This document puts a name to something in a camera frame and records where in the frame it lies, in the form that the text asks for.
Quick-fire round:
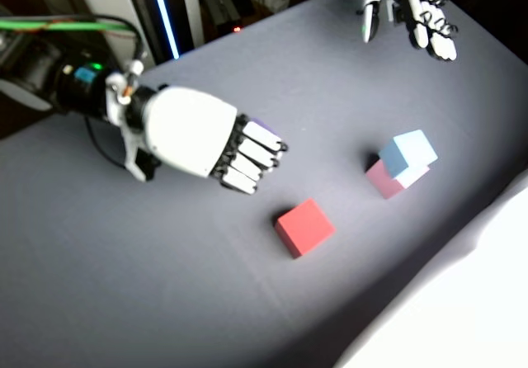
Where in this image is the small purple cube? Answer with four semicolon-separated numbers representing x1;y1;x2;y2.
250;117;276;136

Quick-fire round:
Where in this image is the small blue cube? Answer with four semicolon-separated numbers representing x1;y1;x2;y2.
378;129;439;180

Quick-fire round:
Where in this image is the red cube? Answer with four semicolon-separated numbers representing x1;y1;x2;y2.
274;197;337;260

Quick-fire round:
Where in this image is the pink cube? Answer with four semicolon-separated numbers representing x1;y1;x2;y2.
365;159;431;201

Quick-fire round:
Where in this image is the blue light strip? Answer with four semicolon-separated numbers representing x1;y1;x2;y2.
148;0;182;60

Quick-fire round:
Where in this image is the grey table cloth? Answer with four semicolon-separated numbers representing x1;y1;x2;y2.
0;0;528;368

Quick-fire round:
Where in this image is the white pillar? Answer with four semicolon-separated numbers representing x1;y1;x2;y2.
69;0;205;63

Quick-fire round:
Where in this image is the black cable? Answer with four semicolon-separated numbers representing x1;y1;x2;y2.
83;116;130;170

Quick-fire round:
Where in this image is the green cable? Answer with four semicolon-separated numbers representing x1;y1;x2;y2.
0;15;144;58

